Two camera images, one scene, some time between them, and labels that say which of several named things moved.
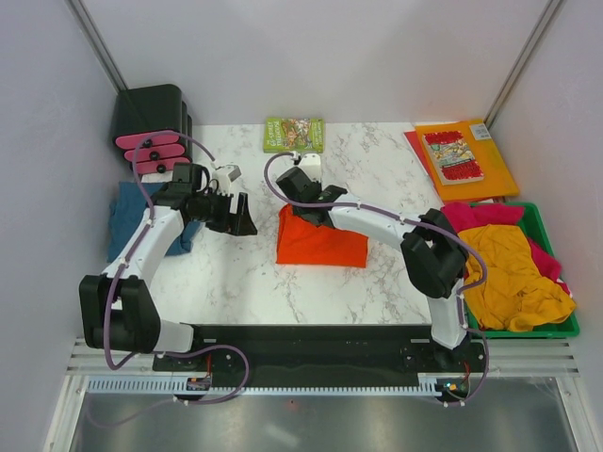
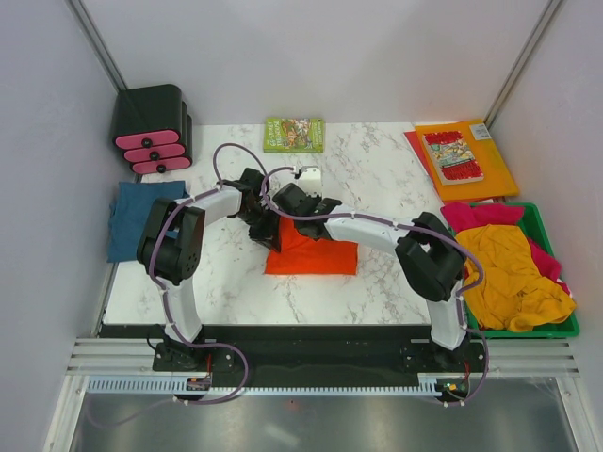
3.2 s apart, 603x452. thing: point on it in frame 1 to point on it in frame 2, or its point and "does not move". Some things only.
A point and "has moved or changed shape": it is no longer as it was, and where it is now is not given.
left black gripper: [238, 224] to [269, 235]
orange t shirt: [300, 242] has moved or changed shape
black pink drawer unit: [153, 125] does not move
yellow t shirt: [515, 296] does not move
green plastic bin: [537, 231] does not move
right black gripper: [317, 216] to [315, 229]
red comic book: [452, 156] does not move
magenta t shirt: [464, 217] does not move
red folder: [411, 137] does not move
